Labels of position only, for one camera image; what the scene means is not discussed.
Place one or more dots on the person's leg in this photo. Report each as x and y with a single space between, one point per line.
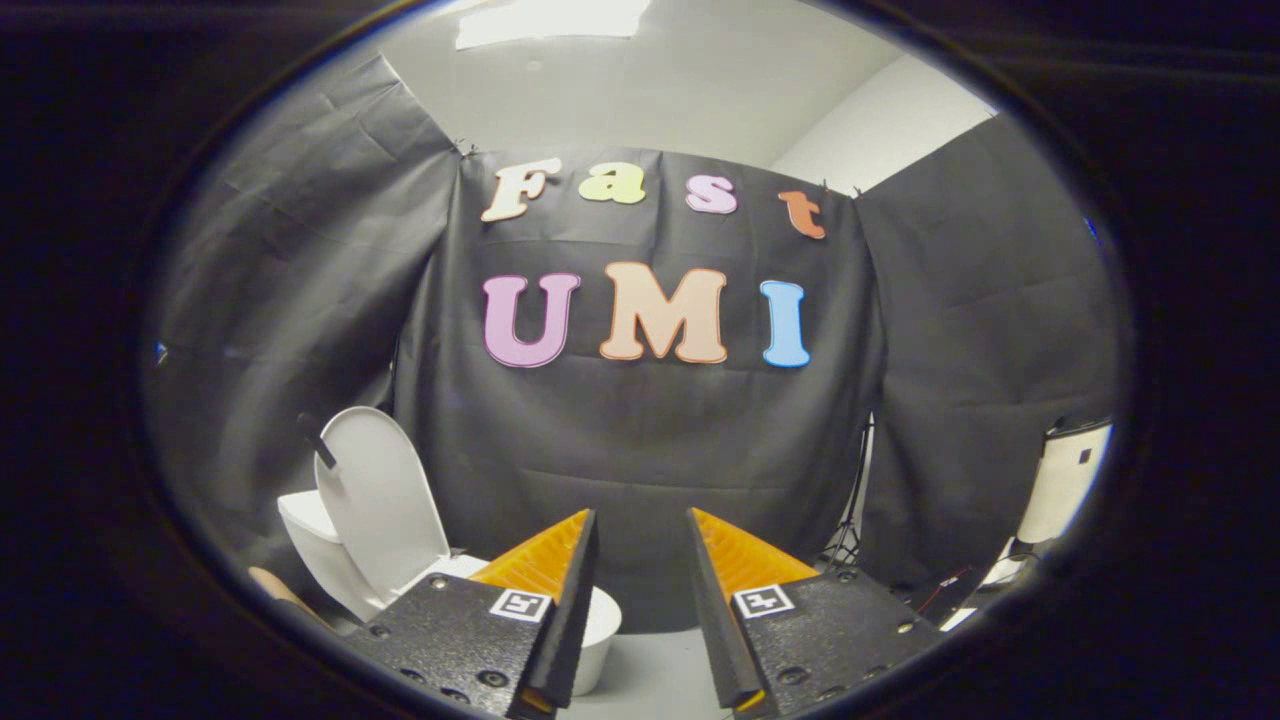
285 595

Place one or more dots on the white toilet body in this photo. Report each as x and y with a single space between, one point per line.
310 545

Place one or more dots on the white toilet lid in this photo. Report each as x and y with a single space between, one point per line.
385 500

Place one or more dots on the black equipment box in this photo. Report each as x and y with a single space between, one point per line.
935 590

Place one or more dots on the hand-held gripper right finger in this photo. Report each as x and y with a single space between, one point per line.
715 620

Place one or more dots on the black tripod stand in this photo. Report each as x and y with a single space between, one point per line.
850 520

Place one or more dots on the white rounded appliance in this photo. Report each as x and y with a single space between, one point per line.
1065 480

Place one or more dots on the black backdrop cloth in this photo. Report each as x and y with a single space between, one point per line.
650 450

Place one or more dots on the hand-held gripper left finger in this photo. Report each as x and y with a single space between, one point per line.
575 620

